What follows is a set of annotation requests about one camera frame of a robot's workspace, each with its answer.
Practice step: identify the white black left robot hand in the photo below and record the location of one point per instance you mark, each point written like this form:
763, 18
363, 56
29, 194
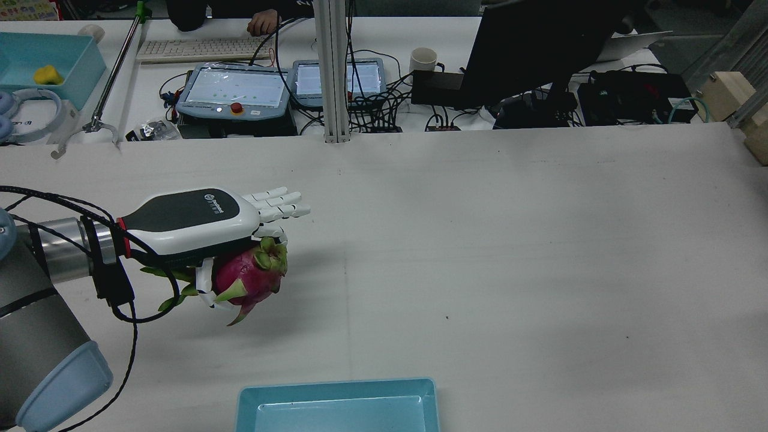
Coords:
186, 219

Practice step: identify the pink dragon fruit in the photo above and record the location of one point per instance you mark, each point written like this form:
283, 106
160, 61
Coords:
246, 279

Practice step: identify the grey left UR5e arm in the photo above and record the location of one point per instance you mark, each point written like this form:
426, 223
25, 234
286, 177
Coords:
36, 336

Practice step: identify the clear plastic bag of parts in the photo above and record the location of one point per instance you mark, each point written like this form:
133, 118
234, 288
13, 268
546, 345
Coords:
153, 130

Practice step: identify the black box under pendant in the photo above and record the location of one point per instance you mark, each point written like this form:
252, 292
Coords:
240, 127

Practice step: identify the left teach pendant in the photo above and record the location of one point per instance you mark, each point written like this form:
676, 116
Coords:
234, 87

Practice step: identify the teach pendant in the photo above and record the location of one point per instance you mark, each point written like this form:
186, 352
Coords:
366, 78
234, 87

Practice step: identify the white keyboard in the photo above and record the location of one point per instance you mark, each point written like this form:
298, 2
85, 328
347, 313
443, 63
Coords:
198, 50

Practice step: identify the deep light blue bin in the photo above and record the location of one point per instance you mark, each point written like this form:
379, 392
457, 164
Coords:
75, 54

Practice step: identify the yellow toy object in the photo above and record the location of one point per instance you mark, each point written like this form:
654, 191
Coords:
48, 75

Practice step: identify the bystander dark sleeve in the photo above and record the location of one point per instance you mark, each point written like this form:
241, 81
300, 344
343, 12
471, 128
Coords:
192, 12

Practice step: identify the bystander bare hand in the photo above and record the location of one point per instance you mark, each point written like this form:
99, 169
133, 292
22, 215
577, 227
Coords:
263, 23

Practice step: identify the white headphones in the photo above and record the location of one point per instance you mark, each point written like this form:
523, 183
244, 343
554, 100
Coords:
5, 105

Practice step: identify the right teach pendant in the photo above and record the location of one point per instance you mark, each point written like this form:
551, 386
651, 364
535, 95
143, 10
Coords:
366, 78

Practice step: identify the shallow light blue tray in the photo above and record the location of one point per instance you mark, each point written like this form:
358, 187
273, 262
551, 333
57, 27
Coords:
336, 414

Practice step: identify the colourful printed box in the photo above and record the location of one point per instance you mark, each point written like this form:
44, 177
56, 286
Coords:
27, 9

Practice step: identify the black power strip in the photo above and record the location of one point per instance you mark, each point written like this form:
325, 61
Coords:
444, 127

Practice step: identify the black rectangular box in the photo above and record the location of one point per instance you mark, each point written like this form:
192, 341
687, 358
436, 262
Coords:
438, 87

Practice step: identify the white mug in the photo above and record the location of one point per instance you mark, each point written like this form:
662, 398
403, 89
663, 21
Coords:
423, 60

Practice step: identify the black Huawei monitor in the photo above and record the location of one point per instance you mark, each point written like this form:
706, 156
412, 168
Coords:
528, 48

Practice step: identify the black mini PC red logo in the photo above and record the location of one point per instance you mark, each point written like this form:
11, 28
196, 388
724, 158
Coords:
630, 99

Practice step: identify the light wooden block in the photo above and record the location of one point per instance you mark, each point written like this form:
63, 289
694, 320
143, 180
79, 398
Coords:
726, 96
759, 141

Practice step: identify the vertical aluminium profile post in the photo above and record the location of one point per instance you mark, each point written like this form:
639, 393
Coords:
332, 72

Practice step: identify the slanted aluminium frame profile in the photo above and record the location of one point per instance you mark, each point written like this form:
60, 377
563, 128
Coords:
735, 42

